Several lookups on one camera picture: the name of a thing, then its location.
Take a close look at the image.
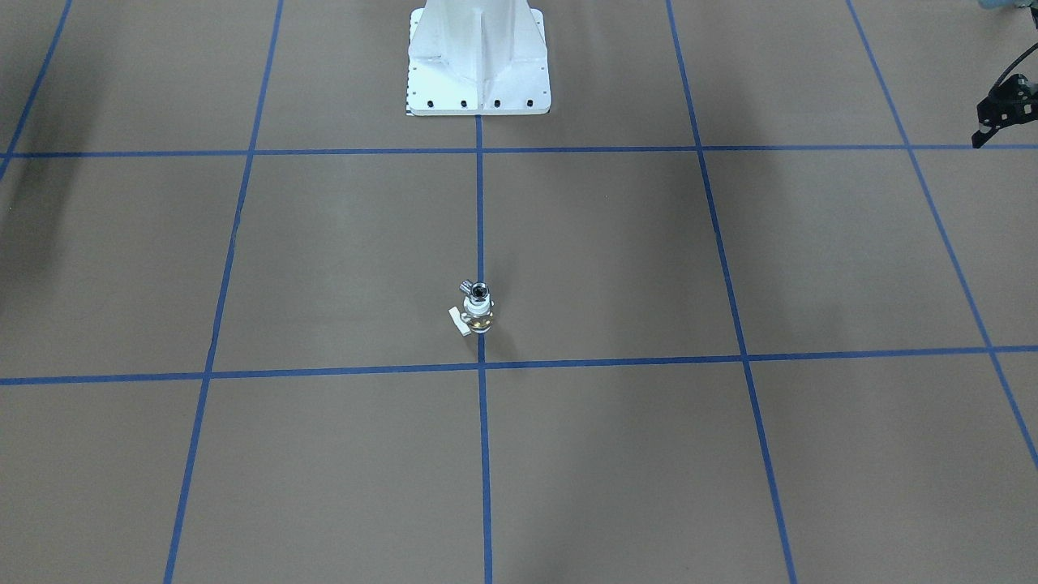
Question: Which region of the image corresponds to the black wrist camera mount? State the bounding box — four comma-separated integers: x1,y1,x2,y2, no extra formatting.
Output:
971,74,1037,149

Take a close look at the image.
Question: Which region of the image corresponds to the brass white PPR valve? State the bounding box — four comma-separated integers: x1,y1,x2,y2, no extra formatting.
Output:
448,297,495,337

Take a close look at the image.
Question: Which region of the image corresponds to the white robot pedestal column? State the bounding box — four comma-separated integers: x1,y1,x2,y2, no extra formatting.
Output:
405,1,552,116

